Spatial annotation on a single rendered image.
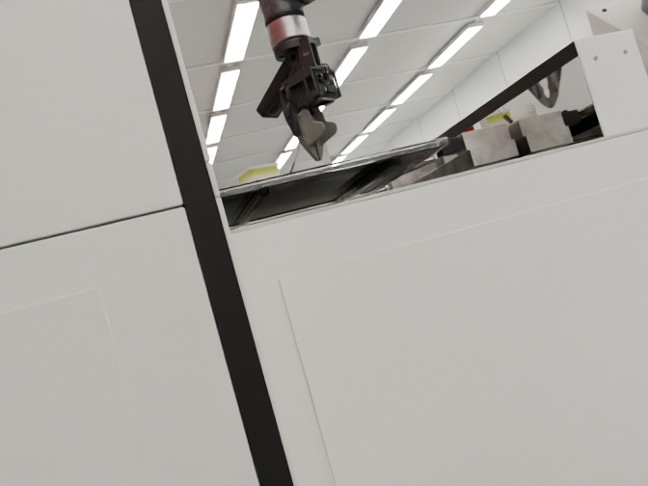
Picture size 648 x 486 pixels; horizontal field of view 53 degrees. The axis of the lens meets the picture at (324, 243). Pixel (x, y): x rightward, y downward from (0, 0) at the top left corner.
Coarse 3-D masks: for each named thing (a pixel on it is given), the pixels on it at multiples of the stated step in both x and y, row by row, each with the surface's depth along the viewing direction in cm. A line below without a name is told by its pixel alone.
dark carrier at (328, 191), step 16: (320, 176) 94; (336, 176) 98; (352, 176) 102; (384, 176) 112; (272, 192) 95; (288, 192) 100; (304, 192) 104; (320, 192) 109; (336, 192) 115; (224, 208) 98; (240, 208) 102; (272, 208) 113; (288, 208) 119; (304, 208) 125
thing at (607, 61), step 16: (624, 32) 86; (592, 48) 84; (608, 48) 85; (624, 48) 85; (592, 64) 84; (608, 64) 85; (624, 64) 85; (640, 64) 86; (592, 80) 84; (608, 80) 84; (624, 80) 85; (640, 80) 85; (592, 96) 83; (608, 96) 84; (624, 96) 84; (640, 96) 85; (608, 112) 84; (624, 112) 84; (640, 112) 85; (448, 128) 121; (608, 128) 83; (624, 128) 84
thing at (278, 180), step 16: (416, 144) 94; (432, 144) 94; (352, 160) 91; (368, 160) 91; (384, 160) 92; (272, 176) 88; (288, 176) 88; (304, 176) 89; (224, 192) 86; (240, 192) 86
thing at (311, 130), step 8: (304, 112) 115; (304, 120) 115; (312, 120) 114; (304, 128) 115; (312, 128) 114; (320, 128) 113; (304, 136) 115; (312, 136) 115; (320, 136) 114; (304, 144) 116; (312, 144) 116; (312, 152) 116
